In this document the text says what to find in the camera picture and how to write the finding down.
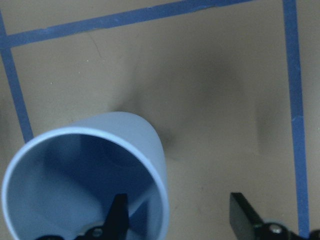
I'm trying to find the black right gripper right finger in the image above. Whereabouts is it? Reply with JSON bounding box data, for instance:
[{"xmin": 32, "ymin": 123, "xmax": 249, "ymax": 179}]
[{"xmin": 229, "ymin": 192, "xmax": 264, "ymax": 240}]

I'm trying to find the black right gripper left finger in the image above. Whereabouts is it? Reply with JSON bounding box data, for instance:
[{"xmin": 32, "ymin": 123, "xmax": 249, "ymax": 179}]
[{"xmin": 102, "ymin": 193, "xmax": 130, "ymax": 240}]

